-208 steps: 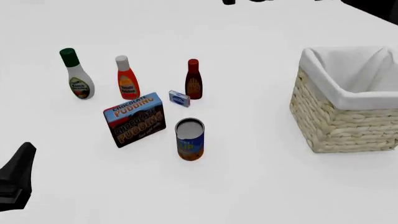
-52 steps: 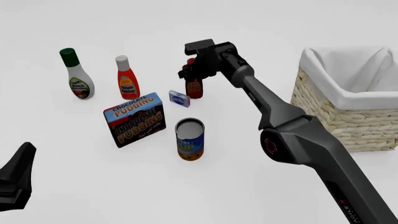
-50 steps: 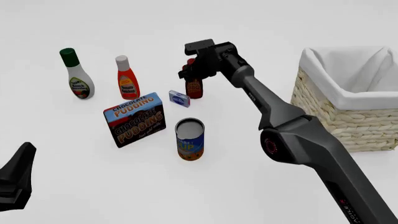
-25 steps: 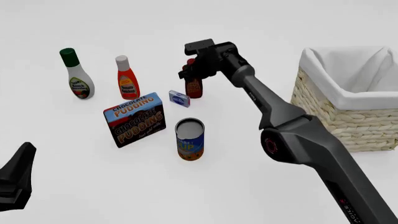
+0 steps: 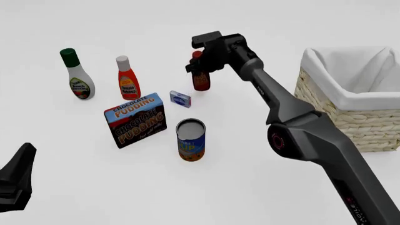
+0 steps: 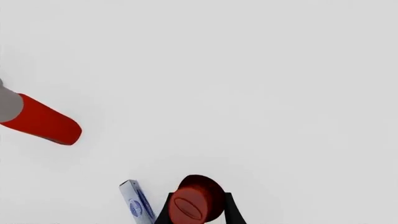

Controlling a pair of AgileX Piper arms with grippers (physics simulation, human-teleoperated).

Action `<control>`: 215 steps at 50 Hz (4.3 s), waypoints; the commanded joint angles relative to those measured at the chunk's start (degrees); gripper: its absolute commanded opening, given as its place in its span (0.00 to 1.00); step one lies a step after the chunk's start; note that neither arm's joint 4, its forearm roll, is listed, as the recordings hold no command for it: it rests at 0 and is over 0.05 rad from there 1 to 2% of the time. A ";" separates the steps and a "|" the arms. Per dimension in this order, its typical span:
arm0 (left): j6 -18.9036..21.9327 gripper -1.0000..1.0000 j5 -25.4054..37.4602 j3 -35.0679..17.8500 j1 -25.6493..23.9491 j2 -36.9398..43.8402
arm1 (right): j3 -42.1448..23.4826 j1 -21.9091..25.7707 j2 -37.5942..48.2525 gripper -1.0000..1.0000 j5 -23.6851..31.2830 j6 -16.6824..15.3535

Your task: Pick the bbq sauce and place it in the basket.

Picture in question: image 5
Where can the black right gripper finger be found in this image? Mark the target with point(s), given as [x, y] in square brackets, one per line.
[192, 66]

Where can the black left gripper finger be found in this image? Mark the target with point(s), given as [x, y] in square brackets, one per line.
[22, 164]

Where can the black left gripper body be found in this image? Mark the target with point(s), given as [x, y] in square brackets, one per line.
[12, 199]

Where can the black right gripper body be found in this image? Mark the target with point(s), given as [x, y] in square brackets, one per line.
[213, 58]

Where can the red-brown bbq sauce bottle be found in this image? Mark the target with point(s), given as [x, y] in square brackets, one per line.
[202, 82]

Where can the right dark grey robot arm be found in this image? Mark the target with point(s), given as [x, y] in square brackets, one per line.
[300, 131]

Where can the white cloth basket liner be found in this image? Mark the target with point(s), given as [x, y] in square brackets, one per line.
[353, 77]

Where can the woven wicker basket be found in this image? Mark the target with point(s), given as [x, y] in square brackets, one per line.
[365, 129]

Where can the small blue white box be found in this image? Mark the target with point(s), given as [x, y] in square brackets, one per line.
[180, 99]

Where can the red ketchup bottle white cap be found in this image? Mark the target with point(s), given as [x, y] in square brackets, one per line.
[128, 82]

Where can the blue orange soup can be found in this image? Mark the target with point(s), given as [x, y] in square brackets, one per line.
[191, 140]

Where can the chocolate pudding box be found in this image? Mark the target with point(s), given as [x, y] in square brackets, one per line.
[137, 122]

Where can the ranch dressing bottle green cap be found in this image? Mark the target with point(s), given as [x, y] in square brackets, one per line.
[80, 82]

